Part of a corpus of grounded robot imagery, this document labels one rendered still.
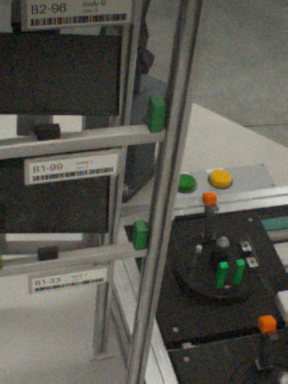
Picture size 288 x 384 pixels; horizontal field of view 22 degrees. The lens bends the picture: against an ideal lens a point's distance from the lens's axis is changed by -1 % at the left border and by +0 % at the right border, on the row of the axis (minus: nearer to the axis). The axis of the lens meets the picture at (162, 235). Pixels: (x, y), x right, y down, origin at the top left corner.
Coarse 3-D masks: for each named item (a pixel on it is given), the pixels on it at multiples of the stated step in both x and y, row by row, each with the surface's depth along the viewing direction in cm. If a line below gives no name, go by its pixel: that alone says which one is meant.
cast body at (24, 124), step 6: (18, 120) 97; (24, 120) 97; (30, 120) 96; (36, 120) 97; (42, 120) 97; (48, 120) 97; (18, 126) 97; (24, 126) 97; (30, 126) 95; (18, 132) 97; (24, 132) 97
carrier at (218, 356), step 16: (256, 336) 116; (176, 352) 112; (192, 352) 112; (208, 352) 112; (224, 352) 113; (240, 352) 113; (256, 352) 113; (272, 352) 114; (176, 368) 110; (192, 368) 110; (208, 368) 111; (224, 368) 111; (240, 368) 109; (256, 368) 109; (272, 368) 109
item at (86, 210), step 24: (0, 168) 77; (0, 192) 78; (24, 192) 78; (48, 192) 78; (72, 192) 79; (96, 192) 79; (0, 216) 79; (24, 216) 79; (48, 216) 79; (72, 216) 80; (96, 216) 80
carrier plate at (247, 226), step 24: (216, 216) 132; (240, 216) 133; (264, 240) 130; (168, 264) 123; (264, 264) 126; (168, 288) 120; (264, 288) 122; (168, 312) 117; (192, 312) 117; (216, 312) 118; (240, 312) 118; (264, 312) 119; (168, 336) 114; (192, 336) 114; (216, 336) 116
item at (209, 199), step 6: (210, 192) 122; (204, 198) 121; (210, 198) 121; (216, 198) 121; (204, 204) 121; (210, 204) 121; (216, 204) 121; (204, 210) 123; (210, 210) 121; (216, 210) 120; (204, 216) 123; (210, 216) 123; (204, 222) 123; (210, 222) 123; (204, 228) 124; (210, 228) 124; (204, 234) 124; (210, 234) 124
